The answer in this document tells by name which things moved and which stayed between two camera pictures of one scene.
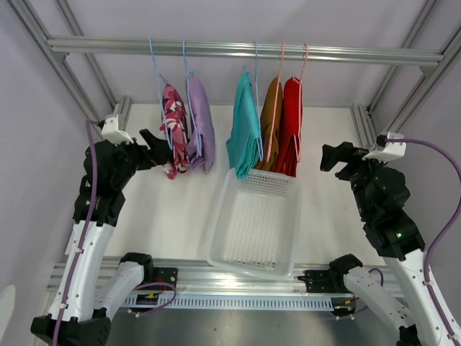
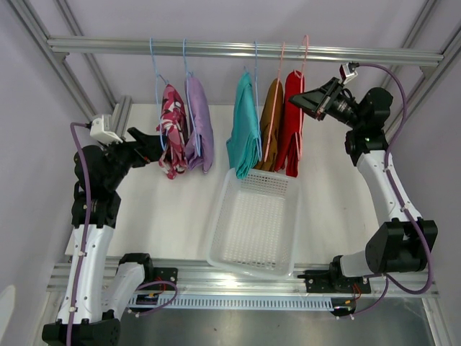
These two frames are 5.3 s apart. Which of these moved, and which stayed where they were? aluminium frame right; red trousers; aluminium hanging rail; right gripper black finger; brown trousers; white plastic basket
Moved: red trousers; right gripper black finger
Stayed: aluminium hanging rail; aluminium frame right; brown trousers; white plastic basket
